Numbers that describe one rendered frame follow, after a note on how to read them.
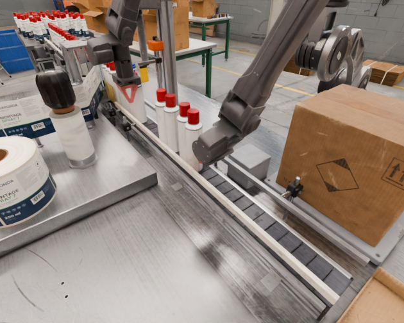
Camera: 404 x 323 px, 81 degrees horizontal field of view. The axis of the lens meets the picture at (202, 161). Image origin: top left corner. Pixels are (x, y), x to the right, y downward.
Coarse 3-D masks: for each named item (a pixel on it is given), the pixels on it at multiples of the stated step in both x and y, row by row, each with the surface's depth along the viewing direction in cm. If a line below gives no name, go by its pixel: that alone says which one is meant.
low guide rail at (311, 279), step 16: (128, 112) 102; (144, 128) 91; (160, 144) 83; (176, 160) 77; (192, 176) 72; (256, 224) 56; (272, 240) 52; (288, 256) 49; (304, 272) 47; (320, 288) 45
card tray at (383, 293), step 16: (384, 272) 52; (368, 288) 52; (384, 288) 52; (400, 288) 50; (352, 304) 49; (368, 304) 49; (384, 304) 49; (400, 304) 49; (352, 320) 47; (368, 320) 47; (384, 320) 47; (400, 320) 47
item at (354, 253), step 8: (152, 104) 97; (224, 160) 68; (232, 168) 66; (240, 168) 65; (248, 176) 62; (256, 184) 61; (264, 184) 60; (272, 192) 57; (280, 200) 56; (288, 208) 54; (296, 208) 53; (296, 216) 53; (304, 216) 52; (312, 224) 50; (320, 224) 50; (320, 232) 49; (328, 232) 48; (336, 240) 47; (344, 248) 46; (352, 248) 45; (352, 256) 45; (360, 256) 44
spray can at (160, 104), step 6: (156, 90) 76; (162, 90) 76; (156, 96) 77; (162, 96) 76; (156, 102) 78; (162, 102) 78; (156, 108) 79; (162, 108) 78; (156, 114) 80; (162, 114) 79; (162, 120) 81; (162, 126) 82; (162, 132) 83; (162, 138) 85
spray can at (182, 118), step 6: (186, 102) 69; (180, 108) 68; (186, 108) 68; (180, 114) 69; (186, 114) 69; (180, 120) 69; (186, 120) 69; (180, 126) 71; (180, 132) 72; (180, 138) 73; (180, 144) 75; (180, 150) 76; (180, 156) 78; (186, 162) 78
